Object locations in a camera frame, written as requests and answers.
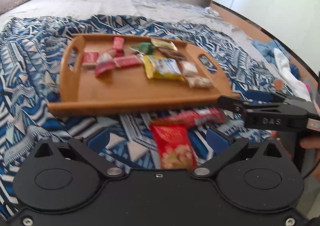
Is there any dark red coffee stick packet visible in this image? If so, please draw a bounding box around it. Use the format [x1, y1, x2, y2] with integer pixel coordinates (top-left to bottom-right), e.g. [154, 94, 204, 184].
[150, 107, 226, 127]

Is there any red Martha nut bag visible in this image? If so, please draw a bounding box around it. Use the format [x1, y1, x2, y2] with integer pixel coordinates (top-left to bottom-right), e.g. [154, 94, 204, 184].
[150, 121, 197, 170]

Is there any cream sandwich biscuit packet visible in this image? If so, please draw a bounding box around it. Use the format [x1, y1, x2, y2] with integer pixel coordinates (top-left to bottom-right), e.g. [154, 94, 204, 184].
[185, 76, 213, 89]

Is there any pink white pastry packet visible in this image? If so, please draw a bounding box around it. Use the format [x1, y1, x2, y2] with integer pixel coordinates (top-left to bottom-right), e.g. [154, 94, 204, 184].
[94, 52, 116, 77]

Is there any red Biscoff biscuit packet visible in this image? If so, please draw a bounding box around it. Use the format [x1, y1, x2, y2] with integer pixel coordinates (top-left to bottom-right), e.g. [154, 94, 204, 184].
[81, 52, 99, 69]

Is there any white pastry clear packet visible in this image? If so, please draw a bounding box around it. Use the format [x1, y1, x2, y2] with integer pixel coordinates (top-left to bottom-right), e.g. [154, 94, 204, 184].
[178, 61, 199, 77]

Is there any red clear cracker packet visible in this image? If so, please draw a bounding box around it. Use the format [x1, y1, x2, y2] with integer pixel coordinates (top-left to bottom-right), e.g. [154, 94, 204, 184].
[114, 55, 142, 68]

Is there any yellow wafer snack packet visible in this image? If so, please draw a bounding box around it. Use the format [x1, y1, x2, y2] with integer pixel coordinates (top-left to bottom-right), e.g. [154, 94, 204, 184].
[143, 54, 184, 81]

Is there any red chocolate bar wrapper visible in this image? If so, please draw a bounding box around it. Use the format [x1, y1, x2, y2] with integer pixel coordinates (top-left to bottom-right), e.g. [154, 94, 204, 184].
[112, 37, 125, 57]

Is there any brown chocolate cake packet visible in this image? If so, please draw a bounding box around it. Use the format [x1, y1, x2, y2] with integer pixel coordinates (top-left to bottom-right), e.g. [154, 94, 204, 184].
[159, 48, 187, 61]

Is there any green pea snack packet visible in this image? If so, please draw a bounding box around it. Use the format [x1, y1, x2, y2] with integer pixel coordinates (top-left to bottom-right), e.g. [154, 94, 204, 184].
[130, 42, 155, 55]

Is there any gold foil snack packet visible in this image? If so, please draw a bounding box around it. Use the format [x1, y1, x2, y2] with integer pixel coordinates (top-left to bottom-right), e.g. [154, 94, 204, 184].
[150, 38, 178, 51]

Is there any person's right hand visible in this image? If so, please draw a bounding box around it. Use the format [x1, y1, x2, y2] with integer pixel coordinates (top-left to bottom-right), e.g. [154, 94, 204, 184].
[271, 130, 320, 151]

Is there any light blue cloth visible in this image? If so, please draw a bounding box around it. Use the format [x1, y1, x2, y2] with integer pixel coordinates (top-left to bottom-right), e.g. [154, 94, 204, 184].
[251, 40, 284, 65]

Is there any wooden serving tray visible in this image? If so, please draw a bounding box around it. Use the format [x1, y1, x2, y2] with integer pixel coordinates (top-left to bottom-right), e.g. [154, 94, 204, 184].
[48, 33, 240, 116]

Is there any blue white patterned blanket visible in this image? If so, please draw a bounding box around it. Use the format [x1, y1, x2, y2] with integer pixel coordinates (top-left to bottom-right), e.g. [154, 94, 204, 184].
[0, 14, 301, 219]

